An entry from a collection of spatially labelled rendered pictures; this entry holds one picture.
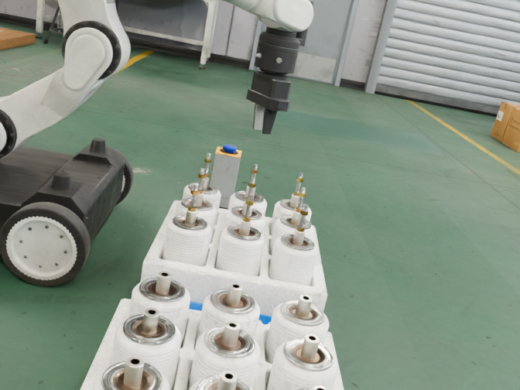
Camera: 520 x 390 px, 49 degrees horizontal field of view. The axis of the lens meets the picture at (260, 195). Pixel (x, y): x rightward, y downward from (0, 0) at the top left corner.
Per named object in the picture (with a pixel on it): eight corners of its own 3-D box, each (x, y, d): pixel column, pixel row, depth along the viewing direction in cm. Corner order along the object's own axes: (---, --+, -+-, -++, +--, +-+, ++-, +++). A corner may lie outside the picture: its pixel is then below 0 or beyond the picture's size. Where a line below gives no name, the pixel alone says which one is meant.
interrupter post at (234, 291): (224, 306, 94) (228, 288, 92) (225, 299, 96) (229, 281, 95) (239, 308, 94) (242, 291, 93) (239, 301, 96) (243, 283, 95)
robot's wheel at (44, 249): (-5, 279, 134) (-1, 201, 127) (4, 270, 138) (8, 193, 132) (81, 293, 135) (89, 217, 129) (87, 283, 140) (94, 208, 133)
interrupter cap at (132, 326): (117, 342, 79) (118, 337, 79) (128, 313, 86) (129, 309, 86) (171, 350, 79) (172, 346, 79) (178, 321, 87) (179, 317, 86)
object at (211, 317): (185, 405, 96) (201, 312, 90) (191, 370, 105) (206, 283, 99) (241, 414, 96) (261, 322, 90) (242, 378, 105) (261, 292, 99)
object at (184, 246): (207, 300, 129) (220, 227, 123) (175, 312, 122) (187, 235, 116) (180, 282, 135) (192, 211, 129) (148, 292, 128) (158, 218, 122)
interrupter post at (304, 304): (295, 317, 94) (299, 300, 93) (294, 309, 97) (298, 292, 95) (309, 319, 94) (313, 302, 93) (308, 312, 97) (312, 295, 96)
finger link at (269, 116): (258, 133, 126) (264, 105, 124) (271, 133, 127) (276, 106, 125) (262, 135, 124) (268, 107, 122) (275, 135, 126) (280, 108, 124)
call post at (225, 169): (197, 254, 166) (214, 153, 156) (200, 245, 173) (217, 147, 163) (221, 259, 166) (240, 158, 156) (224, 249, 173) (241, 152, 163)
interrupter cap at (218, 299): (208, 311, 91) (208, 308, 91) (211, 289, 98) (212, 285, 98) (254, 319, 91) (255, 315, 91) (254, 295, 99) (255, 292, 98)
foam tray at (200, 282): (132, 336, 123) (142, 261, 117) (165, 258, 160) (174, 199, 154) (309, 367, 124) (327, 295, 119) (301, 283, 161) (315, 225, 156)
